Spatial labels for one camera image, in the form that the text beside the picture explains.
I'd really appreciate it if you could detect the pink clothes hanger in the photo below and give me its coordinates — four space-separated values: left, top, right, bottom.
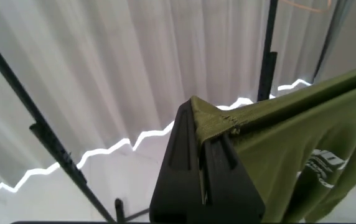
279 0 334 14

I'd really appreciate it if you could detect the green long-sleeved shirt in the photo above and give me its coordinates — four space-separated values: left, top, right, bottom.
190 60 356 223

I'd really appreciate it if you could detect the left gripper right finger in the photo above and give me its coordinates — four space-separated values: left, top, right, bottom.
202 133 266 223

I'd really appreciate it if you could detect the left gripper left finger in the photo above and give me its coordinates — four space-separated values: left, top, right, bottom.
149 99 204 223

